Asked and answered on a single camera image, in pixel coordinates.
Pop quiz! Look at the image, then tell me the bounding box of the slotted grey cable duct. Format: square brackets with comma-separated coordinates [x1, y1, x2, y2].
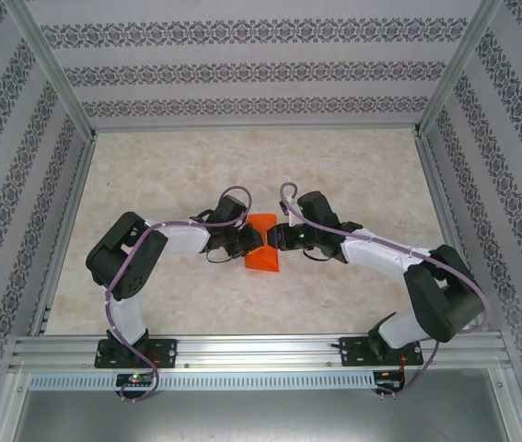
[28, 371, 377, 391]

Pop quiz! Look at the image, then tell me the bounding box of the aluminium frame post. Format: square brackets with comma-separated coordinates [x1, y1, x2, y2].
[412, 0, 505, 139]
[7, 0, 99, 139]

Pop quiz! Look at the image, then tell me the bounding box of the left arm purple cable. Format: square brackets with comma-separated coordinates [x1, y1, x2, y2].
[103, 185, 252, 404]

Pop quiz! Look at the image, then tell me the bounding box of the aluminium mounting rail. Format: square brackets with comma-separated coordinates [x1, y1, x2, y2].
[9, 334, 513, 370]

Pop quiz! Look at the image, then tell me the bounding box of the orange paper sheet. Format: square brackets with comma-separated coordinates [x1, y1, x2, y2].
[243, 213, 281, 273]

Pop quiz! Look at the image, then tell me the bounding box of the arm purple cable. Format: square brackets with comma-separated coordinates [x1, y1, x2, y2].
[103, 185, 252, 404]
[279, 182, 493, 400]

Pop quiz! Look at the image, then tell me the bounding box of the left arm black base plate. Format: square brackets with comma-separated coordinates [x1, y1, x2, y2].
[94, 339, 179, 369]

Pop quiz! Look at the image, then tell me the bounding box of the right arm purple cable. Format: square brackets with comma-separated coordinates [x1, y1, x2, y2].
[279, 182, 493, 400]

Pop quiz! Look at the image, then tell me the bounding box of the grey metal sheet panel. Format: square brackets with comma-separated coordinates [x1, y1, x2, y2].
[11, 389, 510, 442]

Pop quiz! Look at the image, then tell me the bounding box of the aluminium table side rail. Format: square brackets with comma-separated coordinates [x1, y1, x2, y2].
[414, 128, 491, 333]
[29, 133, 100, 336]

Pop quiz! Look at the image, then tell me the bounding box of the left wrist thin black cable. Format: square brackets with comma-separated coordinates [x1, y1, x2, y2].
[205, 250, 238, 266]

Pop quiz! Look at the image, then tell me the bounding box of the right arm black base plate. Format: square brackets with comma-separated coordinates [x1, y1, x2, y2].
[339, 335, 424, 368]

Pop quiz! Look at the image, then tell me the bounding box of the wrist thin black cable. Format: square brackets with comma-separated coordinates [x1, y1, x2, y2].
[301, 248, 331, 264]
[205, 250, 238, 266]

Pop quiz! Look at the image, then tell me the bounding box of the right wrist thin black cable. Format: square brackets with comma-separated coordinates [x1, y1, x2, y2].
[301, 248, 331, 264]

